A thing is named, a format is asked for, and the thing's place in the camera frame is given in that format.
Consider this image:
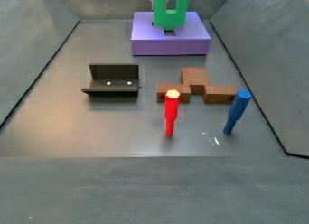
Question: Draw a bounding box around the brown stepped block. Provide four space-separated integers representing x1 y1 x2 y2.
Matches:
156 67 238 104

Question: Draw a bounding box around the purple board with cross slot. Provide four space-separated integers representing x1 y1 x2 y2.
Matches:
131 12 211 56

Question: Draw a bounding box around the green U-shaped block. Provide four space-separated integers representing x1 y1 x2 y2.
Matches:
154 0 189 31

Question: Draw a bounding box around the black U-channel block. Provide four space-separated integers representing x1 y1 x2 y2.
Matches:
80 63 140 96

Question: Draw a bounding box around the red peg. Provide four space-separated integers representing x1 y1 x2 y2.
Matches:
164 89 179 136

